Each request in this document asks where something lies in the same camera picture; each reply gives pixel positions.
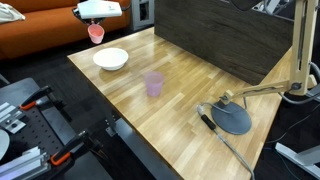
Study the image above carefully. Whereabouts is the white cloth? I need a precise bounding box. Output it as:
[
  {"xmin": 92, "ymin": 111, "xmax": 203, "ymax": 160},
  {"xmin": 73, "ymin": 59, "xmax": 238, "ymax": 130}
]
[{"xmin": 0, "ymin": 2, "xmax": 27, "ymax": 26}]

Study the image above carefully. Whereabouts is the black inline lamp switch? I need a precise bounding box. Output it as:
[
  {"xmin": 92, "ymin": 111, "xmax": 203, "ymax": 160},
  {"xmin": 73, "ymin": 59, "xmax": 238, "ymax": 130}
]
[{"xmin": 200, "ymin": 114, "xmax": 218, "ymax": 132}]

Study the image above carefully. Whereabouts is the translucent purple plastic cup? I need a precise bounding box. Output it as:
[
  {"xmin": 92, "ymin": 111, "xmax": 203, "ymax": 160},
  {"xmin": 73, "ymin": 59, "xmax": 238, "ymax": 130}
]
[{"xmin": 144, "ymin": 71, "xmax": 165, "ymax": 98}]

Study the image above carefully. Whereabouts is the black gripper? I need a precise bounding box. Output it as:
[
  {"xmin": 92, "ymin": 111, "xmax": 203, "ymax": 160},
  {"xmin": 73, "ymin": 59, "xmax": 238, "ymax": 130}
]
[{"xmin": 72, "ymin": 7, "xmax": 103, "ymax": 27}]

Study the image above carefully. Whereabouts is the grey metal table frame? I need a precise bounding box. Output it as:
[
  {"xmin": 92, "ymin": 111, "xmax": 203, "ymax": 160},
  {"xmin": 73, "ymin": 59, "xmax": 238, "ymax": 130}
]
[{"xmin": 105, "ymin": 118, "xmax": 183, "ymax": 180}]

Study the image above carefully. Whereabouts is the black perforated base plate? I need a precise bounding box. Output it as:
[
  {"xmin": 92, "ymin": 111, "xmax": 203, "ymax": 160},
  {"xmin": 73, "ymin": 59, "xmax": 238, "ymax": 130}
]
[{"xmin": 0, "ymin": 77, "xmax": 113, "ymax": 180}]

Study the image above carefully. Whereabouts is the white metal frame foot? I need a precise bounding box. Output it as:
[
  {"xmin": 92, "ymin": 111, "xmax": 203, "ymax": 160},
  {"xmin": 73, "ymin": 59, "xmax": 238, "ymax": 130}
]
[{"xmin": 274, "ymin": 142, "xmax": 320, "ymax": 180}]

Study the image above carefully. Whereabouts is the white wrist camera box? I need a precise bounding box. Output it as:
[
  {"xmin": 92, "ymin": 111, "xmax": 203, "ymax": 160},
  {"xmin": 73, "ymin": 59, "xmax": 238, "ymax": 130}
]
[{"xmin": 77, "ymin": 0, "xmax": 123, "ymax": 20}]

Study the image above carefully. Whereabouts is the light pink handled cup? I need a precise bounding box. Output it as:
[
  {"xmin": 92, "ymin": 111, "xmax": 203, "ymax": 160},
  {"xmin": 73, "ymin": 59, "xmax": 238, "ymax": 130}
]
[{"xmin": 87, "ymin": 23, "xmax": 106, "ymax": 45}]

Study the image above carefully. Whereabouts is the dark wood board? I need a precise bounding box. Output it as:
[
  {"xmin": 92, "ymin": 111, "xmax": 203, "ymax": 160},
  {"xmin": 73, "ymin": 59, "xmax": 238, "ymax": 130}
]
[{"xmin": 154, "ymin": 0, "xmax": 295, "ymax": 86}]

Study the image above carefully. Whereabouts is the white bowl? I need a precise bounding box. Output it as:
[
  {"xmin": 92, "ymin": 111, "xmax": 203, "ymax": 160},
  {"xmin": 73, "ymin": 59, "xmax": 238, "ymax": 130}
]
[{"xmin": 92, "ymin": 47, "xmax": 130, "ymax": 72}]

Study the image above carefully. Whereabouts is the orange sofa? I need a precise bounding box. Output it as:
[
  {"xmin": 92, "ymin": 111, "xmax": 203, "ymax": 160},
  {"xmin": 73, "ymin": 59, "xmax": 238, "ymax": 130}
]
[{"xmin": 0, "ymin": 0, "xmax": 132, "ymax": 62}]

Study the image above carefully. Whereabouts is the grey cabinet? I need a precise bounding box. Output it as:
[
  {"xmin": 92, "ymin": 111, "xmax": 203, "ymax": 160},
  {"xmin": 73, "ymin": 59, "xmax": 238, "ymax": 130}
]
[{"xmin": 129, "ymin": 0, "xmax": 156, "ymax": 33}]

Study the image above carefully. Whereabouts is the black orange bar clamp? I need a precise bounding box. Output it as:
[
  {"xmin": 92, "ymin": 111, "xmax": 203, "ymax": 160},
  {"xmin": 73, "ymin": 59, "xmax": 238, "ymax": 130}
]
[
  {"xmin": 49, "ymin": 129, "xmax": 105, "ymax": 168},
  {"xmin": 19, "ymin": 85, "xmax": 72, "ymax": 123}
]

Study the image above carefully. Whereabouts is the aluminium extrusion rail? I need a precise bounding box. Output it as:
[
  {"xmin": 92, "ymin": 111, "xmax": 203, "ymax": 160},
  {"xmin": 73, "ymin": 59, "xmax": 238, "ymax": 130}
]
[
  {"xmin": 0, "ymin": 102, "xmax": 27, "ymax": 135},
  {"xmin": 0, "ymin": 146, "xmax": 52, "ymax": 180}
]

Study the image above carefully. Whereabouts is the wooden desk lamp grey shade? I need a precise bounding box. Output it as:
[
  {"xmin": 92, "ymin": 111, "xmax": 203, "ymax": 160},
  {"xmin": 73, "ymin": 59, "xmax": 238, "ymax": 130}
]
[{"xmin": 211, "ymin": 0, "xmax": 320, "ymax": 136}]

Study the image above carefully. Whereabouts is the braided grey lamp cord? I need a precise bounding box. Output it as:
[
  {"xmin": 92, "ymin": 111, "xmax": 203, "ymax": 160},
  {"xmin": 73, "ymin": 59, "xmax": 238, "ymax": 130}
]
[{"xmin": 196, "ymin": 101, "xmax": 257, "ymax": 180}]

